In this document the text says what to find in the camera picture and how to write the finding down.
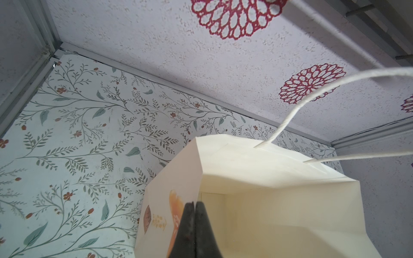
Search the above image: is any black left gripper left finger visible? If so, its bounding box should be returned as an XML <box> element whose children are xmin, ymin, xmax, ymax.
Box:
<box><xmin>169</xmin><ymin>202</ymin><xmax>195</xmax><ymax>258</ymax></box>

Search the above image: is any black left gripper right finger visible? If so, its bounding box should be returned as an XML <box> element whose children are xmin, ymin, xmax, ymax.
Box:
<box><xmin>195</xmin><ymin>202</ymin><xmax>223</xmax><ymax>258</ymax></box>

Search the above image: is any printed white paper bag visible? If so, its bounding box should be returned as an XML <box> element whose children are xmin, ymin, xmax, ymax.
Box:
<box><xmin>134</xmin><ymin>68</ymin><xmax>413</xmax><ymax>258</ymax></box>

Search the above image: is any grey wall shelf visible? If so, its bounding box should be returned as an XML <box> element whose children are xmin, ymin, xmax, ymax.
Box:
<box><xmin>327</xmin><ymin>1</ymin><xmax>413</xmax><ymax>67</ymax></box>

